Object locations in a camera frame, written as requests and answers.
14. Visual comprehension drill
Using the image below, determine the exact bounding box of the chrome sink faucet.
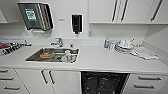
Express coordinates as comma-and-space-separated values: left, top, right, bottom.
50, 37, 64, 48

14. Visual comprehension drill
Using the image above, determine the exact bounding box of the white upper cabinet door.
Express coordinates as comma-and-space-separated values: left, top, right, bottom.
144, 0, 168, 25
114, 0, 155, 24
88, 0, 120, 24

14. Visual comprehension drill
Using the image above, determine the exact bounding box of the black wall soap dispenser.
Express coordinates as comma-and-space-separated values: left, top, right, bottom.
71, 13, 83, 35

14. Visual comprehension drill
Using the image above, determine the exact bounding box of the black cabinet bar handle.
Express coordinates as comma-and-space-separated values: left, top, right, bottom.
40, 69, 49, 85
48, 69, 56, 85
120, 0, 130, 23
150, 0, 164, 23
111, 0, 119, 23

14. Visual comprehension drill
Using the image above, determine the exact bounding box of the dish drying rack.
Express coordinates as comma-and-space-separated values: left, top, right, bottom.
0, 39, 32, 56

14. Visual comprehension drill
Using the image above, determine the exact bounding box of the stainless steel dishwasher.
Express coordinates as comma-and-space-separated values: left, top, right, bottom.
80, 70, 131, 94

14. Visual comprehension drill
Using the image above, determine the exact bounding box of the white wall outlet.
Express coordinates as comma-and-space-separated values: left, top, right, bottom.
87, 30, 92, 38

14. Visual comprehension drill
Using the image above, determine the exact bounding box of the white cabinet door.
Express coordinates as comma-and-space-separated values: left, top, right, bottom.
46, 69, 83, 94
88, 0, 120, 24
144, 0, 168, 25
14, 68, 51, 94
114, 0, 155, 24

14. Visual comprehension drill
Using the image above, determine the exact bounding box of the white plate stack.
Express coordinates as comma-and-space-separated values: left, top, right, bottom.
114, 40, 135, 55

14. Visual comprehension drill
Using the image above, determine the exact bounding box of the steel paper towel dispenser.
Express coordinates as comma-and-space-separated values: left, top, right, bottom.
17, 2, 54, 33

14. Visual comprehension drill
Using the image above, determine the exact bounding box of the blue dish soap bottle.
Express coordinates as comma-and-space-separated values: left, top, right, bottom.
103, 37, 110, 50

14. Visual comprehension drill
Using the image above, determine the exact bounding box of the stainless steel sink basin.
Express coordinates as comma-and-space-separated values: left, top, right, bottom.
24, 46, 81, 64

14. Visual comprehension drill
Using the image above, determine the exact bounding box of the white bowl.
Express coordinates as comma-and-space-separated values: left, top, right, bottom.
118, 39, 131, 49

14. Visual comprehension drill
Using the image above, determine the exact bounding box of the small white bottle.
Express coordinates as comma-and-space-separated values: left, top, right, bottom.
109, 41, 115, 51

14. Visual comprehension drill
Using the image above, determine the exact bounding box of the white lower cabinet door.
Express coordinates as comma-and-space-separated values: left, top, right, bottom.
46, 69, 83, 94
14, 68, 51, 94

